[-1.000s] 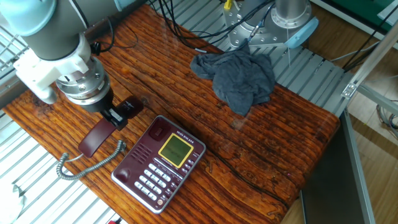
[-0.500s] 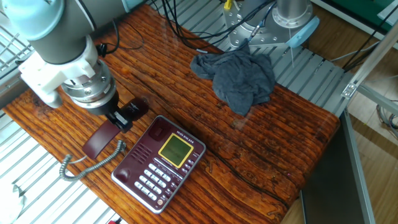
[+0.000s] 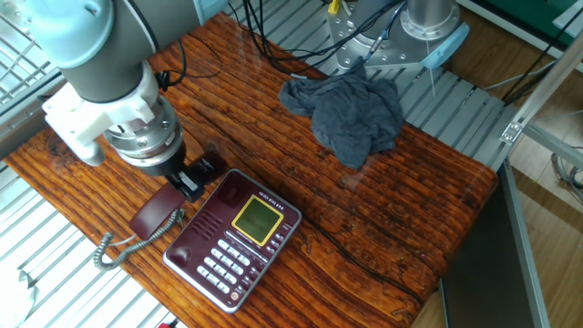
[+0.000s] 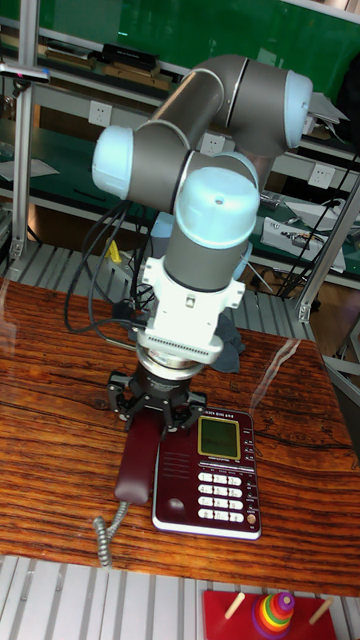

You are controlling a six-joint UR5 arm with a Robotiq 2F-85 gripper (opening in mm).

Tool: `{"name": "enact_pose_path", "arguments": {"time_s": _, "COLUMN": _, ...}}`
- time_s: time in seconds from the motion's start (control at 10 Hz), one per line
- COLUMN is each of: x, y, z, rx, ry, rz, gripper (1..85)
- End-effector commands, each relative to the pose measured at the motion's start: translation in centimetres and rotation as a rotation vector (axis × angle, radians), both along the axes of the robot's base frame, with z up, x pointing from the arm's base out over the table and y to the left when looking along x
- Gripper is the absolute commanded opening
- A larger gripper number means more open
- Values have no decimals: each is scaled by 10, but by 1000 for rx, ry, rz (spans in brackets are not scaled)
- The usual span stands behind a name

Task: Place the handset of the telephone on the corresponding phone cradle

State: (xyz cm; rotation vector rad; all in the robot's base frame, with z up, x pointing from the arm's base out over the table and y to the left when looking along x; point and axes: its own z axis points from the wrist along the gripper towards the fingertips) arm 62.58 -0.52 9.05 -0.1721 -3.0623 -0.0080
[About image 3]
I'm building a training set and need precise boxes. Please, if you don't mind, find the white plastic sheet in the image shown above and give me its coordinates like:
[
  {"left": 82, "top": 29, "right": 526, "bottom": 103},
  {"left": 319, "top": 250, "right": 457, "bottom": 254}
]
[{"left": 0, "top": 266, "right": 37, "bottom": 328}]

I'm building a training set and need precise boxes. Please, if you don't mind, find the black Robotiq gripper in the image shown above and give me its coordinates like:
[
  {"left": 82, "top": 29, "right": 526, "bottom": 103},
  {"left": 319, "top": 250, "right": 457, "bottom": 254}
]
[{"left": 136, "top": 143, "right": 207, "bottom": 204}]

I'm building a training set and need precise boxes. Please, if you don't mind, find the dark grey cloth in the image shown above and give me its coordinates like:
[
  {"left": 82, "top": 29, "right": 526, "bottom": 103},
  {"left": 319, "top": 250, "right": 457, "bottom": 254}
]
[{"left": 277, "top": 56, "right": 405, "bottom": 172}]

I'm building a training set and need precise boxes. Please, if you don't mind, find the silver robot mounting plate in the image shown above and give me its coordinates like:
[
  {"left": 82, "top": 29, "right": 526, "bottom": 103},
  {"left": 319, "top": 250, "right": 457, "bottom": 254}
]
[{"left": 326, "top": 11, "right": 424, "bottom": 72}]

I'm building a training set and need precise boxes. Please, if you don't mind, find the grey phone cord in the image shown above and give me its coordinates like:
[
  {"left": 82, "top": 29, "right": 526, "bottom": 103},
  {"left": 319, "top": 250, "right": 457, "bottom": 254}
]
[{"left": 93, "top": 208, "right": 187, "bottom": 272}]

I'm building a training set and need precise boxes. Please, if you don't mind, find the white vented wrist box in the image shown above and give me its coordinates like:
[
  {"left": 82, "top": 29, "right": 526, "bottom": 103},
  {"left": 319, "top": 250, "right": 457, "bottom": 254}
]
[{"left": 41, "top": 61, "right": 160, "bottom": 168}]

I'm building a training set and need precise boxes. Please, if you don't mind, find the maroon telephone handset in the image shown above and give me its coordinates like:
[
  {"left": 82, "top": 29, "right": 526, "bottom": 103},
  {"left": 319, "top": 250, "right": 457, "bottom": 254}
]
[{"left": 128, "top": 152, "right": 228, "bottom": 241}]

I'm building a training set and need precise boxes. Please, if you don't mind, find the maroon telephone base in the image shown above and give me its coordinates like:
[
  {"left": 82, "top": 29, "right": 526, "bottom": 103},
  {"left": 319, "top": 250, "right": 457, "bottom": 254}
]
[{"left": 162, "top": 168, "right": 303, "bottom": 314}]

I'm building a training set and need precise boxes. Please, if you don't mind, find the grey side panel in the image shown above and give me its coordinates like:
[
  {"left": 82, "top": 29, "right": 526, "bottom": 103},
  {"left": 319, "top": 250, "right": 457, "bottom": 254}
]
[{"left": 439, "top": 163, "right": 552, "bottom": 328}]

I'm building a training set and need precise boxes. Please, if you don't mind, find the cable with metal plug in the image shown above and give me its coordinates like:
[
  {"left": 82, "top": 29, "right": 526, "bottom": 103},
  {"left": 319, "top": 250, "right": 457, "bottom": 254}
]
[{"left": 368, "top": 4, "right": 406, "bottom": 63}]

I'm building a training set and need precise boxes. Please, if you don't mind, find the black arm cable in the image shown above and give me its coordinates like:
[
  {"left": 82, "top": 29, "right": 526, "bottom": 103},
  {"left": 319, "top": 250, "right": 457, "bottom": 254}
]
[{"left": 154, "top": 0, "right": 406, "bottom": 92}]

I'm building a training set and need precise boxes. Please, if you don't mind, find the metal wire rack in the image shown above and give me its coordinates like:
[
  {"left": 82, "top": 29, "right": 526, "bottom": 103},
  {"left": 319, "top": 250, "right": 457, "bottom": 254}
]
[{"left": 0, "top": 26, "right": 65, "bottom": 106}]

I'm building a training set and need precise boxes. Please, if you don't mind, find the aluminium frame beam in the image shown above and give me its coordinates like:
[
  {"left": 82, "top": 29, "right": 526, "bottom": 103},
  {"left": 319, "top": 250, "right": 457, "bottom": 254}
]
[{"left": 499, "top": 40, "right": 583, "bottom": 147}]

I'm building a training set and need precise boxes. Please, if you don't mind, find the grey aluminium table rail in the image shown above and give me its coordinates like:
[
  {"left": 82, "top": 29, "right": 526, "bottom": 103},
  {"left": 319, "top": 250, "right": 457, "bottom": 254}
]
[{"left": 0, "top": 72, "right": 65, "bottom": 160}]

